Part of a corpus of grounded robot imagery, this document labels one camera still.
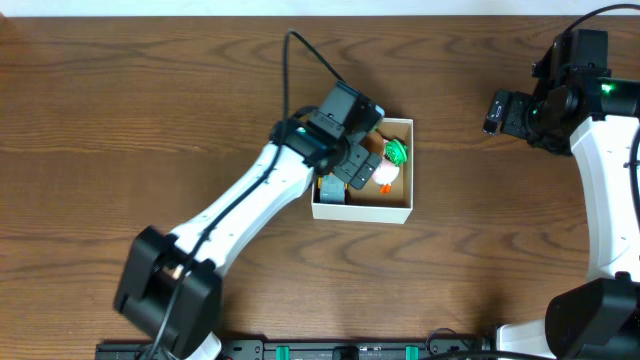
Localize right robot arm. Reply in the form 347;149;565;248
483;29;639;359

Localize black cable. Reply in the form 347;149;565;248
142;28;347;360
554;2;640;221

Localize green spinning top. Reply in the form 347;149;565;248
384;139;409;166

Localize right black cable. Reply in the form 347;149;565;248
554;2;640;221

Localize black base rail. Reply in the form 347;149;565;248
94;335;496;360

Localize pink duck toy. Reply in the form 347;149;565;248
371;158;400;194

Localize white cardboard box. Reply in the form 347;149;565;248
311;118;414;224

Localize grey yellow toy truck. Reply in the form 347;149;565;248
317;174;347;205

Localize left black cable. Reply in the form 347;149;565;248
142;28;347;360

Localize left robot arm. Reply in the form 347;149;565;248
114;81;385;359

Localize brown plush toy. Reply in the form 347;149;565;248
360;130;388;158

